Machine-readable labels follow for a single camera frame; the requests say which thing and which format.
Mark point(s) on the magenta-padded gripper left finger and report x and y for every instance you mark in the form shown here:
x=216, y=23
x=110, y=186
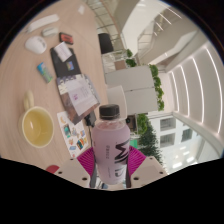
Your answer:
x=71, y=171

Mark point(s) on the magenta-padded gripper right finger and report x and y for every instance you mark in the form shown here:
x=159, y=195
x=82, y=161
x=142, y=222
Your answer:
x=150, y=170

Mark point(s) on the purple drink bottle black cap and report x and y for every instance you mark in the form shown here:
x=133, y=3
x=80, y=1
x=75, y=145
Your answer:
x=108, y=150

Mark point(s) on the row of green hedge plants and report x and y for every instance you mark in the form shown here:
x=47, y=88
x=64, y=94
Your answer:
x=150, y=140

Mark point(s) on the black power adapter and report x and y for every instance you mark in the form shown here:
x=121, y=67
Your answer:
x=90, y=119

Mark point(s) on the pale yellow mug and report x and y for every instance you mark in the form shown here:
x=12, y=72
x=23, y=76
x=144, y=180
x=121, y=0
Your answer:
x=37, y=126

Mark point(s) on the open brown booklet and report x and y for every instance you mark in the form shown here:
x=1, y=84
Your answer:
x=80, y=96

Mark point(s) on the white chair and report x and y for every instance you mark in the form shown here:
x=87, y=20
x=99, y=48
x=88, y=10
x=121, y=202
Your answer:
x=116, y=100

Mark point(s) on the white planter cabinet with plants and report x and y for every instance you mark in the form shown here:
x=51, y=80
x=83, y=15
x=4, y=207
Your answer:
x=136, y=88

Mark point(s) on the ceiling light strips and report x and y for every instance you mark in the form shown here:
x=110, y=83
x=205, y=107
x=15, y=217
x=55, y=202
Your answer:
x=200, y=90

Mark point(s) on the black notebook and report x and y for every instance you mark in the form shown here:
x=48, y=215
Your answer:
x=63, y=70

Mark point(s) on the small teal card box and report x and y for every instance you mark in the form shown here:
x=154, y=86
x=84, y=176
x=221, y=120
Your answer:
x=44, y=72

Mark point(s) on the brown planter with green plants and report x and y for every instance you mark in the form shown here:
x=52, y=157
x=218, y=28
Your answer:
x=130, y=62

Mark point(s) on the white paper note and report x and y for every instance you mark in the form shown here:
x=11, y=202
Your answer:
x=62, y=51

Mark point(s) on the white computer mouse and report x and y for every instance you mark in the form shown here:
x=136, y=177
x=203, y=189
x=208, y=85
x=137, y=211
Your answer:
x=36, y=45

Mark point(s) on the black office chair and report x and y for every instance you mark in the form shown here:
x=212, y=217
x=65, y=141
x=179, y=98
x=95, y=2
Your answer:
x=106, y=43

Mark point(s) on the small black red case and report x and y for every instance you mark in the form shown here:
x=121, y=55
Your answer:
x=66, y=38

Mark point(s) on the small grey device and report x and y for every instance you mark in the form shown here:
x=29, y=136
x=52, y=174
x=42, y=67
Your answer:
x=50, y=31

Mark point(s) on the long white device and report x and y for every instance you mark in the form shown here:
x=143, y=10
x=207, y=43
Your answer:
x=43, y=22

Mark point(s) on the glass railing with wooden handrail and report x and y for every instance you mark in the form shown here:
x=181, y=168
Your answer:
x=106, y=20

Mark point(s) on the small white paper slip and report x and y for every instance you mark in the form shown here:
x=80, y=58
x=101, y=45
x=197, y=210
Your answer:
x=81, y=9

